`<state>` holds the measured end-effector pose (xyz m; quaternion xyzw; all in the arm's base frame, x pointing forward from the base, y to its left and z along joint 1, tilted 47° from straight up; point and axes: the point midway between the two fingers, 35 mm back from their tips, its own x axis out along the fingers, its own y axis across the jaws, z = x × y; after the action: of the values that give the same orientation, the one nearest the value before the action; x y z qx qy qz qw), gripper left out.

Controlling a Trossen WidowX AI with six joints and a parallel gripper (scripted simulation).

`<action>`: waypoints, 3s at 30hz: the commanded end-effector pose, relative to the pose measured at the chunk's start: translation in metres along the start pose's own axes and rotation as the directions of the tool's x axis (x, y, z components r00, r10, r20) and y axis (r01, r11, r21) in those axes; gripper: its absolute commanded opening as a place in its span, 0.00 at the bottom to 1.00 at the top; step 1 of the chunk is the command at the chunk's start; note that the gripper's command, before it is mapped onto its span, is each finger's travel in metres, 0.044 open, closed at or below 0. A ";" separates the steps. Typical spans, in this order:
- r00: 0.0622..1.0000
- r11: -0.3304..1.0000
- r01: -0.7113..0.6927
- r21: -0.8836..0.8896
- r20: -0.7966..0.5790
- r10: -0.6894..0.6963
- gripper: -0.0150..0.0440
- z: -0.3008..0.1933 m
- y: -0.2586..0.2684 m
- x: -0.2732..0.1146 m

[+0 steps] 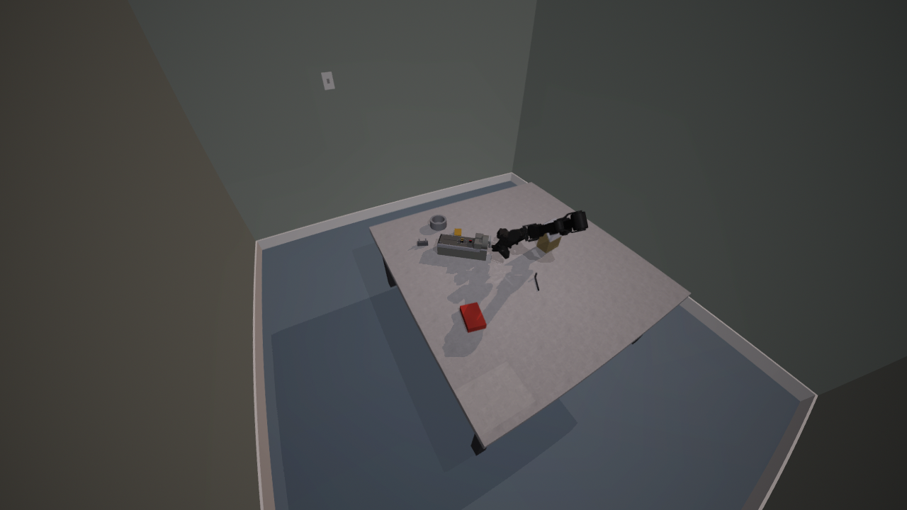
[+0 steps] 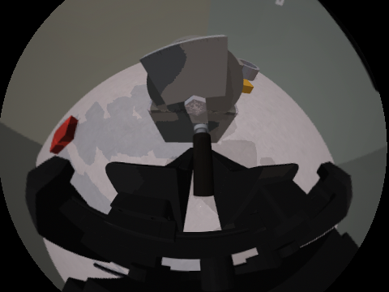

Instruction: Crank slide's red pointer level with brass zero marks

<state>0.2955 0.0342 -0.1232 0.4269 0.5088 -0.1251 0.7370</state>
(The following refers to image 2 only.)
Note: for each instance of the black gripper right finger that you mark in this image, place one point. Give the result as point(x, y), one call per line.
point(235, 185)

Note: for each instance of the red block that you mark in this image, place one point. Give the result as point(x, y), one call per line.
point(64, 135)

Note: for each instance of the dark grey ring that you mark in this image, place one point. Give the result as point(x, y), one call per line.
point(249, 70)

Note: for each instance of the orange-yellow block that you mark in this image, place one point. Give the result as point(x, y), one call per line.
point(247, 87)

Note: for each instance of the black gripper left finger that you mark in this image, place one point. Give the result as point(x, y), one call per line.
point(171, 182)

